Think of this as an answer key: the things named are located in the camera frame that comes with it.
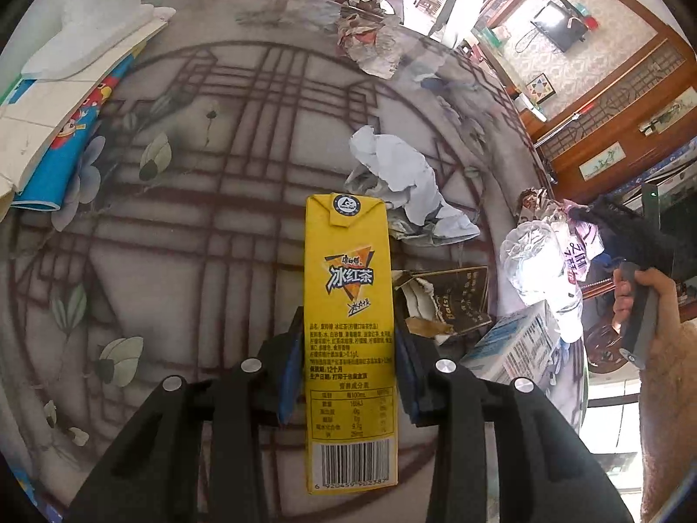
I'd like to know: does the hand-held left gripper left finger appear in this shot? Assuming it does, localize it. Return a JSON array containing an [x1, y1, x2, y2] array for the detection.
[[65, 308, 306, 523]]

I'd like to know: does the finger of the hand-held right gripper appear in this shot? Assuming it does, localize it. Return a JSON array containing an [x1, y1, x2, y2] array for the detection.
[[585, 194, 657, 265]]

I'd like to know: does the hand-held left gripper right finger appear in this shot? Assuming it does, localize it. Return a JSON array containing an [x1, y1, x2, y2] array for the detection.
[[393, 327, 635, 523]]

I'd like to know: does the pink plastic bag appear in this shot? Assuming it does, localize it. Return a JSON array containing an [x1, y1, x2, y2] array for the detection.
[[561, 201, 605, 284]]

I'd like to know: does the yellow tea carton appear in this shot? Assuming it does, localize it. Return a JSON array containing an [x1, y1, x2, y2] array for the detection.
[[303, 192, 401, 496]]

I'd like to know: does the printed foil wrapper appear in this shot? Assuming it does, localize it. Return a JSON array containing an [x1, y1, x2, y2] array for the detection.
[[333, 11, 406, 78]]

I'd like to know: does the person's right forearm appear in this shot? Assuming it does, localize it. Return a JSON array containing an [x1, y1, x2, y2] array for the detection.
[[637, 305, 697, 523]]

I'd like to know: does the person's right hand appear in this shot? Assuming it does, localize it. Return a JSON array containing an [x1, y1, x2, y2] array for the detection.
[[611, 268, 684, 350]]

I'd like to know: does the crumpled shiny wrapper ball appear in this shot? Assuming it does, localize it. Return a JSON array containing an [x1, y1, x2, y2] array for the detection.
[[514, 188, 572, 224]]

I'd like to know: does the clear plastic bottle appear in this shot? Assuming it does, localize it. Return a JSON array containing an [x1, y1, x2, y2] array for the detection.
[[500, 221, 583, 341]]

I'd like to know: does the torn brown box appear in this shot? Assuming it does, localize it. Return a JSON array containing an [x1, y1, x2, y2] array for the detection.
[[393, 266, 491, 345]]

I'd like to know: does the white milk carton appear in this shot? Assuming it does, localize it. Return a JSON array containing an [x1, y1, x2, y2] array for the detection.
[[460, 301, 562, 387]]

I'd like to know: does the framed colourful puzzle picture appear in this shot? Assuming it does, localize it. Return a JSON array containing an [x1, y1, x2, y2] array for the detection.
[[524, 73, 556, 103]]

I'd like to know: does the crumpled white paper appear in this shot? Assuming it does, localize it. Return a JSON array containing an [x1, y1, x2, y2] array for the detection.
[[344, 125, 481, 243]]

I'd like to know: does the blue cartoon book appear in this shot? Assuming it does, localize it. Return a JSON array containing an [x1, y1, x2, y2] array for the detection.
[[11, 54, 137, 211]]

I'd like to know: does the white book stack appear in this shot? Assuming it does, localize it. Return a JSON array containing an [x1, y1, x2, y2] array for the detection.
[[0, 16, 169, 208]]

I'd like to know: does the white foam block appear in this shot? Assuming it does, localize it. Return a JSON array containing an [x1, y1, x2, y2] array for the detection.
[[20, 0, 176, 80]]

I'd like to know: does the small floral wall picture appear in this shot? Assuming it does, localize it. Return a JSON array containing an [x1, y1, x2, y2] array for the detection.
[[579, 143, 626, 182]]

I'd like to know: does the tall floral wall picture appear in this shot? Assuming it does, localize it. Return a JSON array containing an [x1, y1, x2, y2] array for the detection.
[[639, 87, 697, 134]]

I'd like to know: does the wall television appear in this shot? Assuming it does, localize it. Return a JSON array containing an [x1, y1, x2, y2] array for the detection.
[[531, 1, 581, 52]]

